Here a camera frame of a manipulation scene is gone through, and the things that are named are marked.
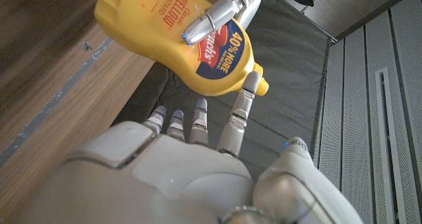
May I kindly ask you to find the black backdrop cloth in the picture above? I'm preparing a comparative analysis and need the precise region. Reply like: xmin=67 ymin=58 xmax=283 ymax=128
xmin=111 ymin=0 xmax=332 ymax=182

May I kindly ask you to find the yellow mustard bottle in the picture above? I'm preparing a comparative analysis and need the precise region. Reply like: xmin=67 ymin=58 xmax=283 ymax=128
xmin=94 ymin=0 xmax=270 ymax=97

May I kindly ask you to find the white linear ceiling vent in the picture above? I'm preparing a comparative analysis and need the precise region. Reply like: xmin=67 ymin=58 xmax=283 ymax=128
xmin=375 ymin=67 xmax=406 ymax=224

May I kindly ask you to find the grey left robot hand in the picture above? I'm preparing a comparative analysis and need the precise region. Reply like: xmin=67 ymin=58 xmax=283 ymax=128
xmin=183 ymin=0 xmax=266 ymax=46

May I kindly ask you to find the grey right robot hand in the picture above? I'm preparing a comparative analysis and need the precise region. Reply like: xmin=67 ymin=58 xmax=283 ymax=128
xmin=13 ymin=70 xmax=365 ymax=224

